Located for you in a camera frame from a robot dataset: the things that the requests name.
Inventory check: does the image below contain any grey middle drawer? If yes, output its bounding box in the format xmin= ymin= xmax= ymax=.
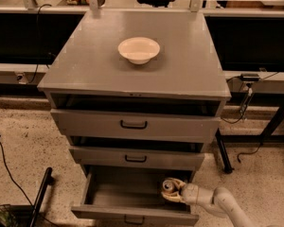
xmin=69 ymin=146 xmax=204 ymax=170

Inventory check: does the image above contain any grey bottom drawer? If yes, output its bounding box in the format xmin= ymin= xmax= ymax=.
xmin=71 ymin=166 xmax=199 ymax=226

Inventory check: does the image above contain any black floor stand leg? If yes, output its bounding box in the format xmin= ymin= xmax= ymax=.
xmin=27 ymin=167 xmax=54 ymax=227

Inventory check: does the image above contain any orange soda can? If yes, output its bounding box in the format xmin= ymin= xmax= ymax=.
xmin=162 ymin=179 xmax=177 ymax=194

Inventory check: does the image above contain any grey drawer cabinet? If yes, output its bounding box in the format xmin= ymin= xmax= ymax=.
xmin=37 ymin=9 xmax=232 ymax=175

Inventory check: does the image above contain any black power adapter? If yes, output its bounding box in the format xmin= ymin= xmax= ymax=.
xmin=240 ymin=74 xmax=260 ymax=81

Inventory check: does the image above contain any black wire basket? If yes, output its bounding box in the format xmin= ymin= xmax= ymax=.
xmin=0 ymin=204 xmax=19 ymax=227

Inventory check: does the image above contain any white bowl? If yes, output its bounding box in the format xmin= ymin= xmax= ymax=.
xmin=117 ymin=37 xmax=160 ymax=64

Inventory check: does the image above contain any grey drawer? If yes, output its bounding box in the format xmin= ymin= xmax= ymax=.
xmin=69 ymin=146 xmax=204 ymax=170
xmin=51 ymin=109 xmax=220 ymax=143
xmin=71 ymin=166 xmax=199 ymax=226

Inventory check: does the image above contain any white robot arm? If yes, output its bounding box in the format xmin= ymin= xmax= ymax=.
xmin=161 ymin=178 xmax=256 ymax=227

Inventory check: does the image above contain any black cable on floor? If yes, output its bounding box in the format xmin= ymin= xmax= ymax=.
xmin=0 ymin=139 xmax=60 ymax=227

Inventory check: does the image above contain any grey top drawer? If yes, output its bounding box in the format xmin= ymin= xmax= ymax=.
xmin=51 ymin=109 xmax=220 ymax=143

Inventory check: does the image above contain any black table frame leg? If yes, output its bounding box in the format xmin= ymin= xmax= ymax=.
xmin=216 ymin=100 xmax=284 ymax=174

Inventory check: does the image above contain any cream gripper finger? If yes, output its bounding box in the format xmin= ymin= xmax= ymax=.
xmin=167 ymin=178 xmax=185 ymax=188
xmin=161 ymin=192 xmax=182 ymax=202

